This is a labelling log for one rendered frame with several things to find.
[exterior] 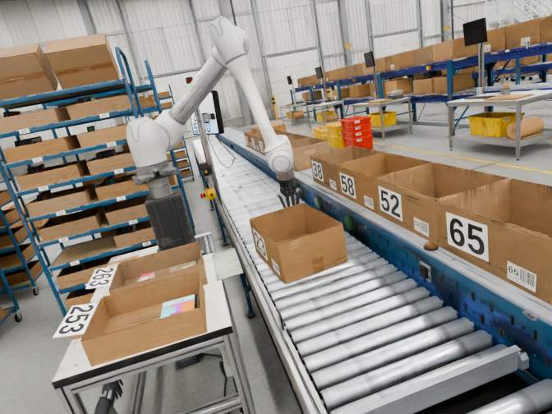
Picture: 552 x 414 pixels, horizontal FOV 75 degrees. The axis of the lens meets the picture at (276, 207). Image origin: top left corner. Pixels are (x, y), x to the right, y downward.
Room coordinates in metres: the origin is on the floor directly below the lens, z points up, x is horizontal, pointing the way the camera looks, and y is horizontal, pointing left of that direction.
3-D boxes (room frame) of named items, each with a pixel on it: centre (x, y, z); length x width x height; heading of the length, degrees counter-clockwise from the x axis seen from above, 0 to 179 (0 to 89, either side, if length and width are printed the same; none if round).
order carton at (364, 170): (1.68, -0.53, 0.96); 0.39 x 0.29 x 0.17; 12
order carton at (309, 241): (1.49, -0.06, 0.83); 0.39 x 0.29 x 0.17; 17
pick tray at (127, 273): (1.48, 0.56, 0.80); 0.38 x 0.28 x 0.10; 102
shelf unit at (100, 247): (2.85, 1.37, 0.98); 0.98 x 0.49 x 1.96; 102
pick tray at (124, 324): (1.15, 0.52, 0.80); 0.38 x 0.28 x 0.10; 99
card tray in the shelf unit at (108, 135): (2.85, 1.12, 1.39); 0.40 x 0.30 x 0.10; 101
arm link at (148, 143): (1.82, 0.56, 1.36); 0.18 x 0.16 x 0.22; 169
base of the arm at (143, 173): (1.79, 0.55, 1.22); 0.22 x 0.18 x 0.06; 22
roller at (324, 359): (0.88, -0.23, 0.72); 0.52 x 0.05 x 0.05; 102
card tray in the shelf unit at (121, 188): (2.85, 1.12, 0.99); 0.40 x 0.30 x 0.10; 98
